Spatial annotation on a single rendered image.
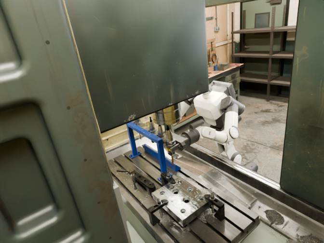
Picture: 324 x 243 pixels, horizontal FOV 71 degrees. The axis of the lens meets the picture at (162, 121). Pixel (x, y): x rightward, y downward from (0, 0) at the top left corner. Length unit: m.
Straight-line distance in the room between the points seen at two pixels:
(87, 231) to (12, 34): 0.57
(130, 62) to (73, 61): 0.35
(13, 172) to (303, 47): 1.35
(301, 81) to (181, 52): 0.70
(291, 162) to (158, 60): 1.09
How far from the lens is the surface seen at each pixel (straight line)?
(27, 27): 0.58
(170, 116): 1.14
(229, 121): 1.66
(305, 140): 1.55
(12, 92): 0.58
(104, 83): 0.87
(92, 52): 0.85
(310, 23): 1.39
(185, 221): 1.34
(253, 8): 6.05
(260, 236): 1.75
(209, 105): 1.83
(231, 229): 1.39
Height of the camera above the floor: 1.96
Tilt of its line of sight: 24 degrees down
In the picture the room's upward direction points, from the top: 8 degrees counter-clockwise
